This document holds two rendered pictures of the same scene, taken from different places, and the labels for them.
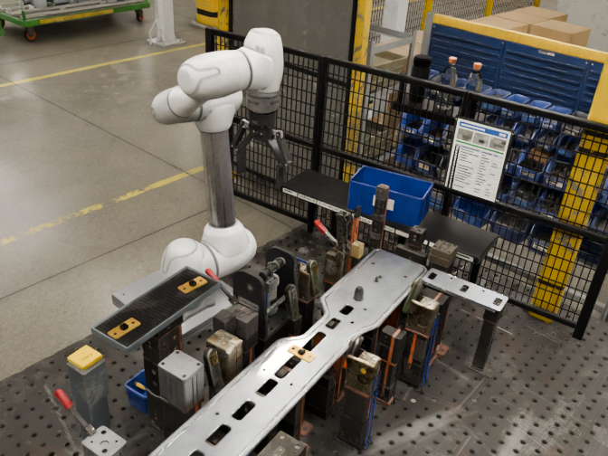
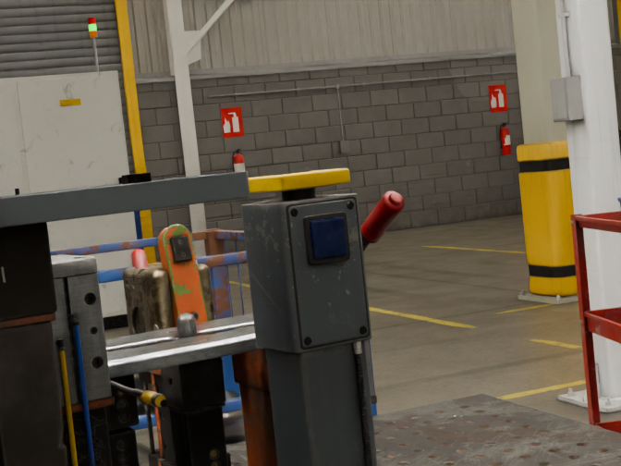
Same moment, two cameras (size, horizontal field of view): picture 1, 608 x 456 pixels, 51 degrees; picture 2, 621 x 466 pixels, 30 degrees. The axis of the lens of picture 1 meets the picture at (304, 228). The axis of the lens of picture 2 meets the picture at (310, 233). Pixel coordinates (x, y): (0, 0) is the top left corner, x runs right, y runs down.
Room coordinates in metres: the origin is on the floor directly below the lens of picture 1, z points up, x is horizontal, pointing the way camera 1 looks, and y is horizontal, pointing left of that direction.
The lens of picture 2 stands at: (1.96, 0.95, 1.17)
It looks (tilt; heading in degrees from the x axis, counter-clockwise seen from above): 4 degrees down; 208
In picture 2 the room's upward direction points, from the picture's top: 6 degrees counter-clockwise
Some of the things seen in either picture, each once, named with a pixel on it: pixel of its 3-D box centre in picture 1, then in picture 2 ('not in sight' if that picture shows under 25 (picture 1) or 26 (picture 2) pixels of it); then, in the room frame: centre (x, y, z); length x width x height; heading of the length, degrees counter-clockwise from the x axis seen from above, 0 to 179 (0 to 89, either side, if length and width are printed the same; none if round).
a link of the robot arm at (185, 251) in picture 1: (185, 267); not in sight; (1.94, 0.43, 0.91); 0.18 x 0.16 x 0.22; 134
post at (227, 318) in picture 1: (224, 365); not in sight; (1.45, 0.21, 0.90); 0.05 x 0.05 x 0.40; 58
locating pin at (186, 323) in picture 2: not in sight; (187, 331); (0.97, 0.26, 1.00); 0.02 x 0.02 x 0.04
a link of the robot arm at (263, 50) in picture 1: (259, 60); not in sight; (1.63, 0.15, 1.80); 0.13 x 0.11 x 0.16; 133
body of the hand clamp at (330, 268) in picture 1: (333, 291); not in sight; (1.90, -0.12, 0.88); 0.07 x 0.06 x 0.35; 58
